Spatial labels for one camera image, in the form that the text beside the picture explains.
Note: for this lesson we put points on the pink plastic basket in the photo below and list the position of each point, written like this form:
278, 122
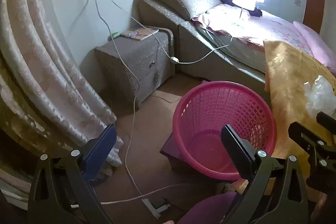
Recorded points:
210, 108

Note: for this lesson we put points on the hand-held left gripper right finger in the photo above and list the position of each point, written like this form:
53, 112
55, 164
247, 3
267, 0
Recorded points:
236, 153

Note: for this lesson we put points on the colourful book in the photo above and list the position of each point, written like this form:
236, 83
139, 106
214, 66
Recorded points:
139, 33

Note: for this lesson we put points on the pink pillow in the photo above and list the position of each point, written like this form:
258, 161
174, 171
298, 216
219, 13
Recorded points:
220, 14
315, 43

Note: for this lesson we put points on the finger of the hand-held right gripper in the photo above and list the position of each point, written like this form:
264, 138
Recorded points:
304, 136
326, 120

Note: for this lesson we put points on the floral pink bedsheet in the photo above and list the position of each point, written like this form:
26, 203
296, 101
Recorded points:
275, 27

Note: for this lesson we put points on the brown wooden door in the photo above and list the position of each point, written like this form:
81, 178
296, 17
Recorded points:
315, 6

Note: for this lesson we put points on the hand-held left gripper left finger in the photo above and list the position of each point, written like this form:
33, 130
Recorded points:
101, 151

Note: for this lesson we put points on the white power strip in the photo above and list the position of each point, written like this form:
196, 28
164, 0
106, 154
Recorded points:
155, 207

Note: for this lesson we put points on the purple cloth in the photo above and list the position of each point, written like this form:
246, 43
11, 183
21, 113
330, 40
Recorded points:
210, 208

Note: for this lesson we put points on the patterned beige curtain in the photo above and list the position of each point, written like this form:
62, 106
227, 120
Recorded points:
39, 56

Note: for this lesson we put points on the grey upholstered bed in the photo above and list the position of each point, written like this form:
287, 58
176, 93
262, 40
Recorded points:
157, 14

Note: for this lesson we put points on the golden floral tablecloth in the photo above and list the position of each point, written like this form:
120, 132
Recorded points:
286, 77

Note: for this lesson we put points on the dark red stool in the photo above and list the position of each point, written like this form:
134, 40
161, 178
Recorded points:
170, 151

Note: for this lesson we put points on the clear plastic bag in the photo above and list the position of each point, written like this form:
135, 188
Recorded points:
319, 94

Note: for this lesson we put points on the grey fabric nightstand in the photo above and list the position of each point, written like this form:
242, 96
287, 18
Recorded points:
141, 66

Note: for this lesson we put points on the small green object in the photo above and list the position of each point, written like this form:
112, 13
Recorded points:
114, 35

